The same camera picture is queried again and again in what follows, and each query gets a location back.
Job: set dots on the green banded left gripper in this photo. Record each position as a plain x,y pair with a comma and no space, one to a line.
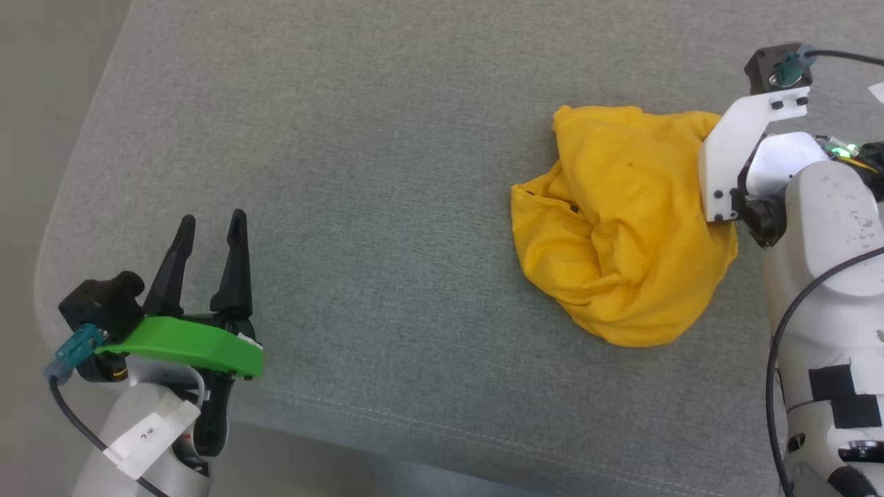
186,345

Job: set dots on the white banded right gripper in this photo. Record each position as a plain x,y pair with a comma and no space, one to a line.
728,155

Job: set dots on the yellow garment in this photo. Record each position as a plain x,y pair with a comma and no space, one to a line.
621,221

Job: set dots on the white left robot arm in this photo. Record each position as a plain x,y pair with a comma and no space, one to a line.
138,421

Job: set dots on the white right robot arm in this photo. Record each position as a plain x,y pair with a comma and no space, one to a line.
829,290

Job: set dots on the white paper scrap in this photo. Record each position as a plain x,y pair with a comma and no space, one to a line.
878,92

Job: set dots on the white paper label tape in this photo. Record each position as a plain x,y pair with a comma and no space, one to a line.
155,431

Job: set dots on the black tape patch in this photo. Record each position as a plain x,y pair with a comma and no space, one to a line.
846,397

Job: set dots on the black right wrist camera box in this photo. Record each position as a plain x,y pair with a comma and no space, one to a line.
763,69

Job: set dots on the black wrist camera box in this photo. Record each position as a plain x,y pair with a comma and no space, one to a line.
763,69
103,304

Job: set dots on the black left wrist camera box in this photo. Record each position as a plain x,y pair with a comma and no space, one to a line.
103,304

